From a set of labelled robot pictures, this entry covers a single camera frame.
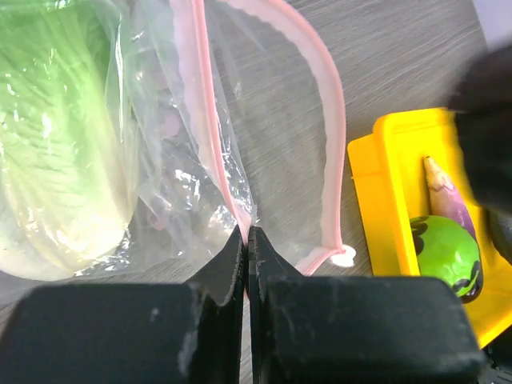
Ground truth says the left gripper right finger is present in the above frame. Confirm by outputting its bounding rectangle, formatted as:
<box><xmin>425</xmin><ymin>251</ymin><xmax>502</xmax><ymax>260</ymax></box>
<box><xmin>247</xmin><ymin>227</ymin><xmax>486</xmax><ymax>383</ymax></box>

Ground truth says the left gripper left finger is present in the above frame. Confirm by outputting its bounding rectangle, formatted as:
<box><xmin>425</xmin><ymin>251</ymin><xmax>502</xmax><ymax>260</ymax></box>
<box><xmin>1</xmin><ymin>230</ymin><xmax>244</xmax><ymax>383</ymax></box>

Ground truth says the green toy ball black zigzag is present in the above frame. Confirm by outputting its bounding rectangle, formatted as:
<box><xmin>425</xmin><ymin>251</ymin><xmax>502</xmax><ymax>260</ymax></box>
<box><xmin>410</xmin><ymin>215</ymin><xmax>483</xmax><ymax>303</ymax></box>

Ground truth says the purple toy eggplant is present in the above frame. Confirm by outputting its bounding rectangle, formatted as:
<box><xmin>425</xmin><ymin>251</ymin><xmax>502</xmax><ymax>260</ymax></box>
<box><xmin>422</xmin><ymin>155</ymin><xmax>483</xmax><ymax>303</ymax></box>

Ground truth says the clear zip top bag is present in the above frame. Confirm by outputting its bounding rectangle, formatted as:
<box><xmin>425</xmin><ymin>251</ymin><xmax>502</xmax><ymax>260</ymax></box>
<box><xmin>1</xmin><ymin>1</ymin><xmax>356</xmax><ymax>304</ymax></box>

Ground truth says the green polka dot toy food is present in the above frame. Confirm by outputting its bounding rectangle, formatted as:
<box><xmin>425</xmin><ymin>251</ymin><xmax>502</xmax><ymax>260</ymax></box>
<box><xmin>1</xmin><ymin>1</ymin><xmax>138</xmax><ymax>281</ymax></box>

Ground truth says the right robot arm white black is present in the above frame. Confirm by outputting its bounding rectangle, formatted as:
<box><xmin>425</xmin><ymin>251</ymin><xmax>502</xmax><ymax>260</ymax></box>
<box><xmin>447</xmin><ymin>43</ymin><xmax>511</xmax><ymax>262</ymax></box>

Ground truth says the yellow plastic tray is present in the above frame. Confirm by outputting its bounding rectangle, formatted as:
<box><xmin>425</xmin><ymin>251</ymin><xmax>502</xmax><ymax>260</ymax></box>
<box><xmin>348</xmin><ymin>108</ymin><xmax>511</xmax><ymax>346</ymax></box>

